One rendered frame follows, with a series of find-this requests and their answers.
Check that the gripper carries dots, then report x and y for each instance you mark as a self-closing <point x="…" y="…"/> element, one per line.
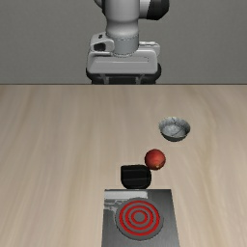
<point x="122" y="63"/>

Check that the black bowl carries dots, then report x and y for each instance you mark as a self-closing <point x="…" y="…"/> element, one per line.
<point x="135" y="177"/>

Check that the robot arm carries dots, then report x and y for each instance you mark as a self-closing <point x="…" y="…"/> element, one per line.
<point x="122" y="19"/>

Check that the grey stove plate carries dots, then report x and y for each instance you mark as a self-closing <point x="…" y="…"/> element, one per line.
<point x="139" y="222"/>

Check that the grey marbled bowl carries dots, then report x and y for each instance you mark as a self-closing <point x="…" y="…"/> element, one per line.
<point x="173" y="130"/>

